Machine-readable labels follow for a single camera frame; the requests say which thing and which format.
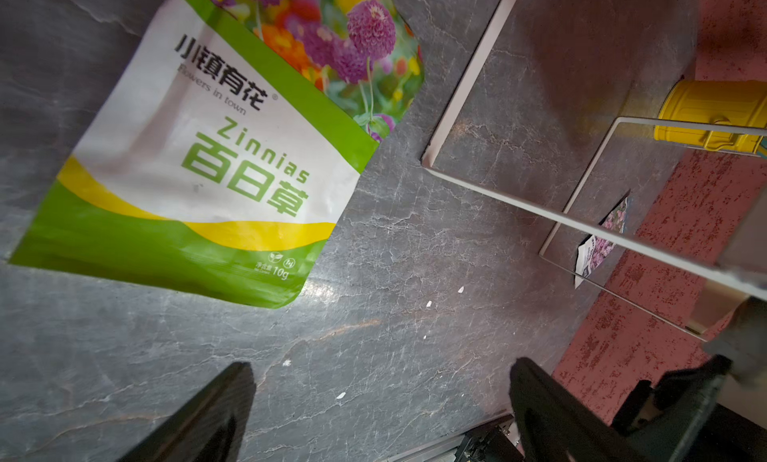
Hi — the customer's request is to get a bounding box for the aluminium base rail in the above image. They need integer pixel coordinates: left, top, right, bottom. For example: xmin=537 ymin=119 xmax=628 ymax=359
xmin=383 ymin=412 xmax=525 ymax=461

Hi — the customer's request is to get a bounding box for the green white seed bag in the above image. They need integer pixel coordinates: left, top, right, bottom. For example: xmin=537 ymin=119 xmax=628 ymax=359
xmin=10 ymin=0 xmax=425 ymax=308

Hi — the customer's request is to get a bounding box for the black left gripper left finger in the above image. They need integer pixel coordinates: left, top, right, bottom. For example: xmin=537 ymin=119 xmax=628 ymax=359
xmin=120 ymin=362 xmax=257 ymax=461

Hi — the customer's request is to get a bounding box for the yellow pen cup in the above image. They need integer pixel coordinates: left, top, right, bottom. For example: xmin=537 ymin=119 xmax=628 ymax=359
xmin=653 ymin=80 xmax=766 ymax=157

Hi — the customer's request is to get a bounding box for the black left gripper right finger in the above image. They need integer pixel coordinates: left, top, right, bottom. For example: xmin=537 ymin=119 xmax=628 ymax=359
xmin=509 ymin=357 xmax=645 ymax=461

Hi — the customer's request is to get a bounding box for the white wooden two-tier shelf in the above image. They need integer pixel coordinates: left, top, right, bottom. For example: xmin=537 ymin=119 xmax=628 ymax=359
xmin=420 ymin=0 xmax=767 ymax=343

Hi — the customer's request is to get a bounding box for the pink flower seed bag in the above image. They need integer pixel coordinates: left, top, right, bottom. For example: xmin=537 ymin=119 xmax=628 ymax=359
xmin=574 ymin=192 xmax=630 ymax=288

